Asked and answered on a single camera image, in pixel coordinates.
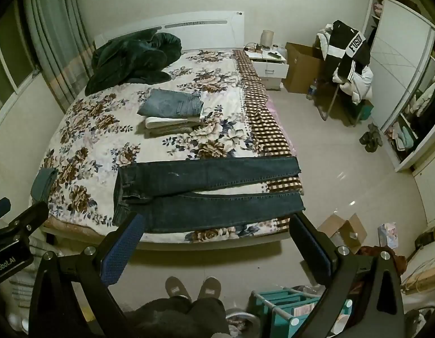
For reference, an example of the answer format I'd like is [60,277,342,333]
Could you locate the dark blue jeans pants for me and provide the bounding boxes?
[112,155,306,234]

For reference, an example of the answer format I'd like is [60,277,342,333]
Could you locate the brown checkered bed sheet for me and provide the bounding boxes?
[232,50,305,233]

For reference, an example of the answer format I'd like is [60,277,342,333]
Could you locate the white puffer jacket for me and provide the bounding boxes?
[316,25,374,104]

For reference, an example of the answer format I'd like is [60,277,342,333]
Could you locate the white nightstand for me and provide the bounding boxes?
[245,44,289,91]

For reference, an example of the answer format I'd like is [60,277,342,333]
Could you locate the teal folded cloth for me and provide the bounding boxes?
[30,168,59,201]

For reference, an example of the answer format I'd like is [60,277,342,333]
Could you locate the pink bed sheet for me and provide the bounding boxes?
[267,99,296,155]

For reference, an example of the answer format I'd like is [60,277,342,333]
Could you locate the tall brown cardboard box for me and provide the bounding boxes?
[284,42,327,95]

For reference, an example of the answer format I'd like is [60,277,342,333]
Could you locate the white wardrobe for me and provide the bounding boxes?
[362,0,435,173]

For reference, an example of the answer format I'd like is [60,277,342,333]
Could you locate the pair of dark green slippers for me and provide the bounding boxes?
[359,123,383,153]

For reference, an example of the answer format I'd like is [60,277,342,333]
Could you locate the teal storage cart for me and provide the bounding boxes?
[247,285,355,338]

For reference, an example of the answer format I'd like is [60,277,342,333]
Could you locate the dark green blanket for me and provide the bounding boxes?
[84,32,183,96]

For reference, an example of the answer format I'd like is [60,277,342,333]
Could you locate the white headboard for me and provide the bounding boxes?
[94,10,246,52]

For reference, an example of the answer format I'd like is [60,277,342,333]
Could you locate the open flat cardboard box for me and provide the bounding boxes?
[316,213,368,249]

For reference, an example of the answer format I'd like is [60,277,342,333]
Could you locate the pastel printed packet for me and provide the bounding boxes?
[378,222,398,250]

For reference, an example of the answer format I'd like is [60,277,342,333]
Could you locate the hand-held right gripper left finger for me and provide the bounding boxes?
[29,212,148,338]

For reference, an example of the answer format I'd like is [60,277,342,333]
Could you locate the black jacket with white stripes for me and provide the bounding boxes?
[325,20,371,84]

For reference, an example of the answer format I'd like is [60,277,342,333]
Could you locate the grey slipper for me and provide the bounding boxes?
[197,276,221,301]
[165,276,192,303]

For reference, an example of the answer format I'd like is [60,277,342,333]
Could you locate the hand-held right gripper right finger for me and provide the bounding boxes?
[289,213,406,338]

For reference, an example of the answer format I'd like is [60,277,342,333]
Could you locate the white frame window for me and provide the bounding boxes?
[0,0,40,113]

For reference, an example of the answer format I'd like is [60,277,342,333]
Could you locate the grey striped curtain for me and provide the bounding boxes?
[24,0,95,113]

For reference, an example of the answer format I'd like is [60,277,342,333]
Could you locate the beige folded pants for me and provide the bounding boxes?
[147,123,204,136]

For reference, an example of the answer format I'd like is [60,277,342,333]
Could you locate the person's legs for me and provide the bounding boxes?
[124,296,230,338]

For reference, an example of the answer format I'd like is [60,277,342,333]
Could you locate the floral quilt bed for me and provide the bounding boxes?
[38,49,306,251]

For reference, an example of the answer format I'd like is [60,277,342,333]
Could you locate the metal frame chair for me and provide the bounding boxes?
[314,74,373,127]

